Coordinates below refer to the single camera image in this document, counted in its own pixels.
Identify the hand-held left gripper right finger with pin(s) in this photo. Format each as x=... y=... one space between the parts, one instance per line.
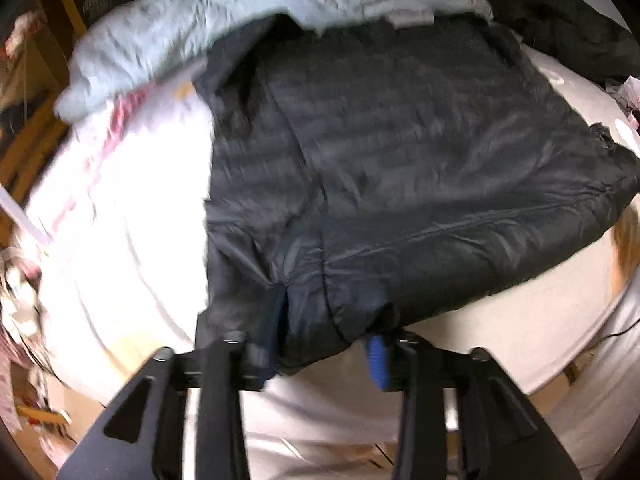
x=376 y=362

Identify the patterned cloth pile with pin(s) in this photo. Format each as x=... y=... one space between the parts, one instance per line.
x=20 y=310

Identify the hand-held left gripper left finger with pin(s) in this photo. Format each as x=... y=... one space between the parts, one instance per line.
x=264 y=357

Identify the pink cloth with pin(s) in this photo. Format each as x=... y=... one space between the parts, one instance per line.
x=120 y=120

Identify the light blue duvet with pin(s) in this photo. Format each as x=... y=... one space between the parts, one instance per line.
x=175 y=25

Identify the wooden shelf unit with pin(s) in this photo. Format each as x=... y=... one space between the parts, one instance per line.
x=30 y=160

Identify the black crumpled jacket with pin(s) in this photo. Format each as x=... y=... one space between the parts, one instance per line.
x=560 y=30

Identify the dark quilted puffer jacket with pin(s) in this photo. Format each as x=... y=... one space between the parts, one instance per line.
x=375 y=160

